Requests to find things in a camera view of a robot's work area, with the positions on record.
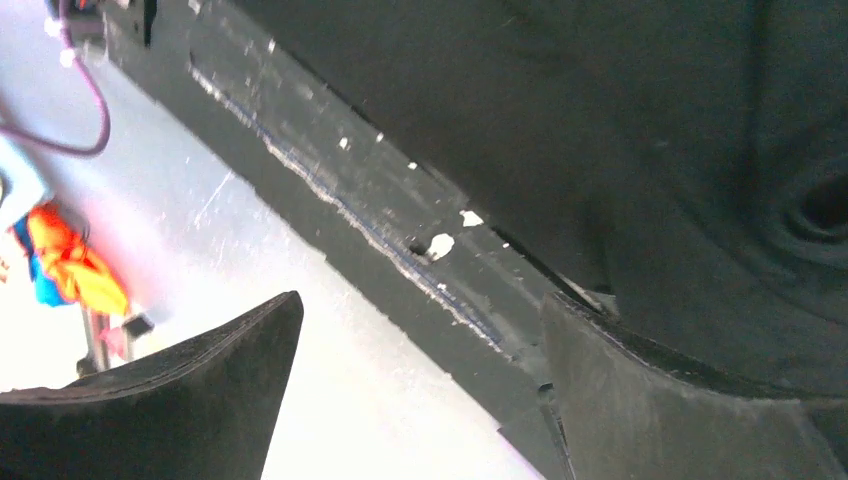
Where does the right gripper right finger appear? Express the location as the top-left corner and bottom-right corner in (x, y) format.
(541, 293), (847, 479)

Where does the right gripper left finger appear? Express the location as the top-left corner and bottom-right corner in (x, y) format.
(1, 292), (303, 480)

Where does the black t shirt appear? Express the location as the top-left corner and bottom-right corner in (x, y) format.
(239, 1), (847, 395)

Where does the orange yellow t shirt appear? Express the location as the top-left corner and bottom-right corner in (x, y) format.
(25, 203), (130, 316)

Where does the light blue t shirt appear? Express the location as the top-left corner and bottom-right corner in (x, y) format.
(12, 217), (71, 308)

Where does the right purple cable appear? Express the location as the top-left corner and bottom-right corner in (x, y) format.
(0, 0), (113, 159)

